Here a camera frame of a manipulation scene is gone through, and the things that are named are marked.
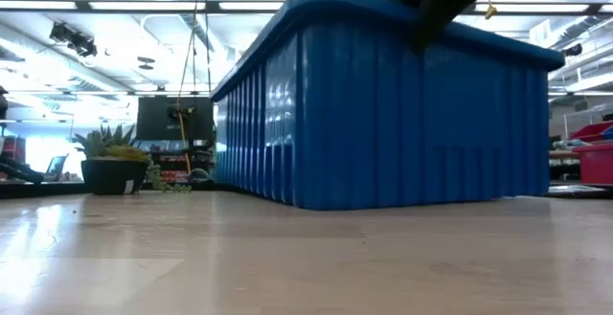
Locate open laptop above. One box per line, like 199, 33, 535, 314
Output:
46, 153, 70, 182

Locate thin hanging cords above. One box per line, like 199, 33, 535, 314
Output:
175, 0, 213, 177

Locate dark grey slotted rail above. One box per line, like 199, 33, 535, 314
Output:
548, 184, 607, 198

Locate potted succulent plant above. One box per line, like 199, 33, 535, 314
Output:
72, 123, 193, 195

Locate black diagonal beam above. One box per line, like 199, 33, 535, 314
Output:
0, 155, 45, 185

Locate grey dome object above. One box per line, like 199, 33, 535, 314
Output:
188, 167, 213, 185

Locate red plastic crate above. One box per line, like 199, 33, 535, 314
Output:
568, 121, 613, 186

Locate black monitor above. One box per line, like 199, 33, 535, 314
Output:
136, 95, 216, 142

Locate wooden background table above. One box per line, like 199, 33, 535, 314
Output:
549, 149, 581, 182

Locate red background object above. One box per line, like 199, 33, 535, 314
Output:
2, 135, 25, 163

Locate blue plastic bin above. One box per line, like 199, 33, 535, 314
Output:
210, 0, 567, 211

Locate overhead light bar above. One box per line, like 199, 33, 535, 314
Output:
0, 0, 613, 15

